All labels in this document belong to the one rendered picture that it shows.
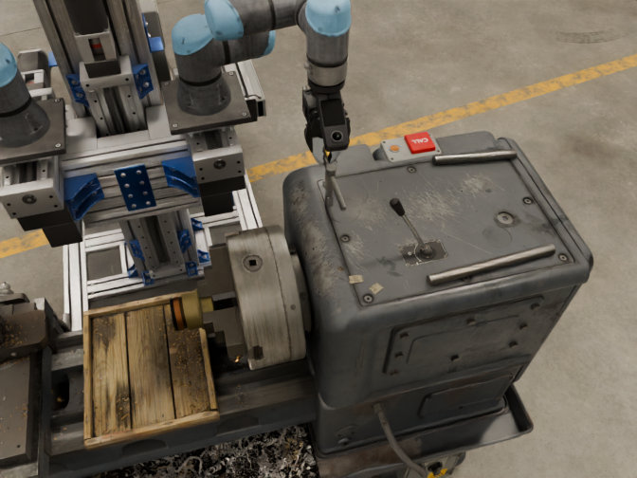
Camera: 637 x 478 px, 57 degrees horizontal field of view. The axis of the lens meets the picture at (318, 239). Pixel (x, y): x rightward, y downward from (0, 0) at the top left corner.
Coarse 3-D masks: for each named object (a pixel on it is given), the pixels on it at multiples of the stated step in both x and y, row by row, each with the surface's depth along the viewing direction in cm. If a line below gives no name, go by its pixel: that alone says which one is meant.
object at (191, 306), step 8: (184, 296) 129; (192, 296) 129; (208, 296) 130; (176, 304) 128; (184, 304) 128; (192, 304) 128; (200, 304) 129; (208, 304) 129; (176, 312) 127; (184, 312) 127; (192, 312) 127; (200, 312) 127; (176, 320) 127; (184, 320) 128; (192, 320) 128; (200, 320) 128; (176, 328) 129; (184, 328) 130; (192, 328) 130
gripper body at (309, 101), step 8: (344, 80) 108; (312, 88) 108; (320, 88) 107; (328, 88) 107; (336, 88) 107; (304, 96) 115; (312, 96) 115; (304, 104) 116; (312, 104) 113; (304, 112) 118; (312, 112) 113; (344, 112) 113; (312, 120) 113; (312, 128) 114; (320, 128) 114; (320, 136) 116
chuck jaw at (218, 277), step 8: (216, 248) 128; (224, 248) 128; (216, 256) 128; (224, 256) 129; (216, 264) 129; (224, 264) 129; (208, 272) 129; (216, 272) 129; (224, 272) 129; (200, 280) 132; (208, 280) 129; (216, 280) 129; (224, 280) 130; (232, 280) 130; (200, 288) 129; (208, 288) 129; (216, 288) 130; (224, 288) 130; (232, 288) 130; (200, 296) 129
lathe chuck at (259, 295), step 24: (240, 240) 125; (264, 240) 125; (240, 264) 120; (264, 264) 121; (240, 288) 118; (264, 288) 119; (240, 312) 118; (264, 312) 119; (264, 336) 120; (288, 336) 121; (264, 360) 125; (288, 360) 129
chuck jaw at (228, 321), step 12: (216, 312) 128; (228, 312) 128; (204, 324) 126; (216, 324) 126; (228, 324) 126; (240, 324) 126; (216, 336) 125; (228, 336) 123; (240, 336) 123; (228, 348) 122; (240, 348) 123
